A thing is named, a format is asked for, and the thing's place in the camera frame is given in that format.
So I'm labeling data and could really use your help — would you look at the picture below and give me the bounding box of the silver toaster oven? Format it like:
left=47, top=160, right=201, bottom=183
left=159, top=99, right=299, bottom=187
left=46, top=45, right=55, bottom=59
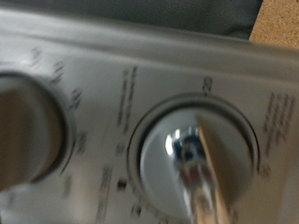
left=0, top=7, right=299, bottom=224

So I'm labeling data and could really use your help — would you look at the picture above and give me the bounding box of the silver oven knob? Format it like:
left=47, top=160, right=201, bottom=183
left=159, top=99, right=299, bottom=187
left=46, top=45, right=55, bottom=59
left=126, top=92, right=262, bottom=224
left=0, top=70, right=78, bottom=194

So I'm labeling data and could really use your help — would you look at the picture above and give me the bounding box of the grey fabric curtain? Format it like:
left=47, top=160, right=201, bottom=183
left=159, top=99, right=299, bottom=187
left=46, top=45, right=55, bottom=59
left=0, top=0, right=264, bottom=41

